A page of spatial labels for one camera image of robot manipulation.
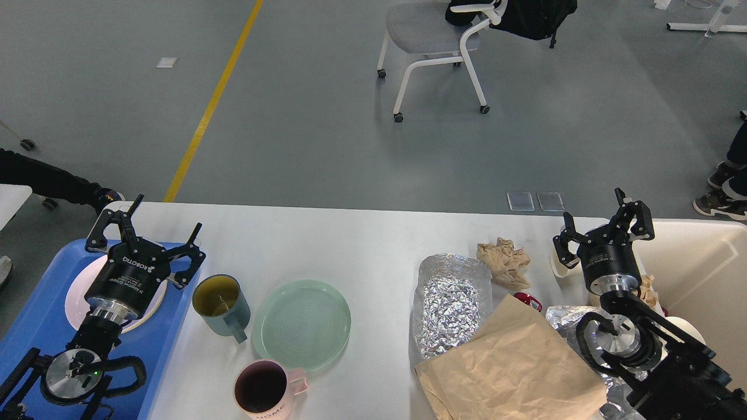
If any white paper cup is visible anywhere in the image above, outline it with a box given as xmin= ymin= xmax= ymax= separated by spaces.
xmin=549 ymin=247 xmax=582 ymax=279

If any crumpled aluminium foil sheet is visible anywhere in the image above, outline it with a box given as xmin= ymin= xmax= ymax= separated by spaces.
xmin=411 ymin=253 xmax=494 ymax=361

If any foil piece under arm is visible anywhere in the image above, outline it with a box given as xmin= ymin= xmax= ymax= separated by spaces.
xmin=545 ymin=306 xmax=644 ymax=419

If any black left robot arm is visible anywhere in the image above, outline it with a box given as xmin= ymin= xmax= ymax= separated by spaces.
xmin=2 ymin=195 xmax=206 ymax=419

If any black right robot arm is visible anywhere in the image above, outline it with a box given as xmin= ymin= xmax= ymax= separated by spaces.
xmin=553 ymin=188 xmax=746 ymax=419

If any crumpled napkin by bin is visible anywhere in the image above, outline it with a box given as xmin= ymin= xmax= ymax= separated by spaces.
xmin=638 ymin=274 xmax=660 ymax=309

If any teal mug yellow inside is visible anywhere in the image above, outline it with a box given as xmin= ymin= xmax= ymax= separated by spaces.
xmin=191 ymin=275 xmax=251 ymax=343

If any black backpack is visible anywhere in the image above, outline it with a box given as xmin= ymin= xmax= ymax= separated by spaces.
xmin=445 ymin=1 xmax=577 ymax=48

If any light green plate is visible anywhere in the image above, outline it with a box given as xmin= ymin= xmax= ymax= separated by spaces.
xmin=251 ymin=279 xmax=352 ymax=373

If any white grey office chair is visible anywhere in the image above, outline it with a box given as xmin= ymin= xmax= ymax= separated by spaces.
xmin=376 ymin=1 xmax=508 ymax=123

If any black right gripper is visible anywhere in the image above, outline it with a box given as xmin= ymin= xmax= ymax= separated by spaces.
xmin=553 ymin=188 xmax=655 ymax=295

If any beige plastic bin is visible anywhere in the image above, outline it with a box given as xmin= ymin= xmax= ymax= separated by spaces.
xmin=633 ymin=219 xmax=746 ymax=389

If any pink HOME mug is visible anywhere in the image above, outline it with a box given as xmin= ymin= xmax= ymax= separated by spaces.
xmin=233 ymin=359 xmax=309 ymax=419

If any crumpled brown napkin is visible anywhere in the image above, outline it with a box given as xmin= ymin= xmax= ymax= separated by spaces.
xmin=476 ymin=237 xmax=531 ymax=291

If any person dark clothing left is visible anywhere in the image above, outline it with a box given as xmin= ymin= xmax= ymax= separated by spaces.
xmin=1 ymin=149 xmax=125 ymax=214

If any brown paper bag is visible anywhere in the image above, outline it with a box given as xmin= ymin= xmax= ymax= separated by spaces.
xmin=414 ymin=296 xmax=608 ymax=419

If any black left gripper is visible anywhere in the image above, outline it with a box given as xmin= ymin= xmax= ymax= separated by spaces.
xmin=85 ymin=194 xmax=207 ymax=321

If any pink plate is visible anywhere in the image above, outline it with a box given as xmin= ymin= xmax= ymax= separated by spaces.
xmin=64 ymin=256 xmax=166 ymax=333

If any blue plastic tray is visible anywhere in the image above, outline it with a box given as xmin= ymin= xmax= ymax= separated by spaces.
xmin=2 ymin=237 xmax=207 ymax=419

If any person black sneakers right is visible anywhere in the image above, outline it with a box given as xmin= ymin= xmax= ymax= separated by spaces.
xmin=693 ymin=122 xmax=746 ymax=221

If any white stand base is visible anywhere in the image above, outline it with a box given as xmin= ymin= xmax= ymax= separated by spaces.
xmin=665 ymin=1 xmax=746 ymax=37

